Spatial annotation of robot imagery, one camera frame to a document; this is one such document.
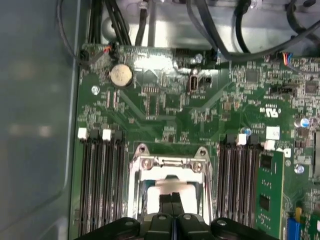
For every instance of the CPU socket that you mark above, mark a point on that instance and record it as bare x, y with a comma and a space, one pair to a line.
143, 160

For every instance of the internal USB port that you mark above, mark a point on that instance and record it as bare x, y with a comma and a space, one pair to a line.
193, 83

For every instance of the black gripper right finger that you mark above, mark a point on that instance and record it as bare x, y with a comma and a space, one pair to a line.
192, 228

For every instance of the black-latched RAM slot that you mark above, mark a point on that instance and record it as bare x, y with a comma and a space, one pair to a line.
249, 190
223, 190
119, 185
97, 185

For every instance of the round coin battery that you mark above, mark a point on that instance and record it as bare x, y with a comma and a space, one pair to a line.
121, 75

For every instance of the white-latched RAM slot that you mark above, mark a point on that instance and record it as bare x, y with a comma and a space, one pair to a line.
86, 185
236, 190
108, 185

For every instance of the silver-topped CPU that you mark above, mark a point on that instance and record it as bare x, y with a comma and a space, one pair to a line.
155, 200

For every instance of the green motherboard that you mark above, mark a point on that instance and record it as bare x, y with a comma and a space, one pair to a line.
200, 112

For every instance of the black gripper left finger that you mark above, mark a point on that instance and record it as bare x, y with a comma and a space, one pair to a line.
160, 227

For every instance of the black open PC case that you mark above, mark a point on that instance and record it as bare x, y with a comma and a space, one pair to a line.
32, 125

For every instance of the green RAM stick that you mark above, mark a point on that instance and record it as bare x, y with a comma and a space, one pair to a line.
271, 180

